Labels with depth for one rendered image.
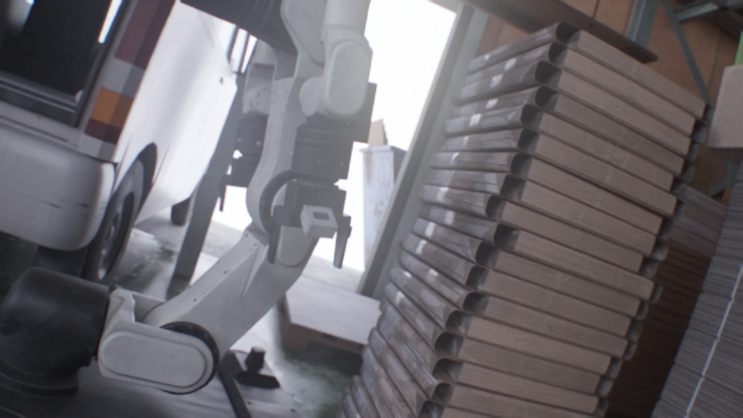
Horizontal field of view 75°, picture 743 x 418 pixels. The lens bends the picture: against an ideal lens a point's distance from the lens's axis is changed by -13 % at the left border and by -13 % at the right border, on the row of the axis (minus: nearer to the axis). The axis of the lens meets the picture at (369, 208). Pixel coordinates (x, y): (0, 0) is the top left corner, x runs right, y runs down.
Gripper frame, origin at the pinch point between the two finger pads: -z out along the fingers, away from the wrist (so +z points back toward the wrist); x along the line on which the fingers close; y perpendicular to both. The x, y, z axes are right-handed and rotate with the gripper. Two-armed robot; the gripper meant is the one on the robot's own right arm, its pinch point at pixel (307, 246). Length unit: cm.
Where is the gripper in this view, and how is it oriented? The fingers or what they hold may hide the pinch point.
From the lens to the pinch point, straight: 85.9
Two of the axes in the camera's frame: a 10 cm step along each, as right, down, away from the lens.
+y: -4.2, -1.7, 8.9
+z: 1.7, -9.8, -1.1
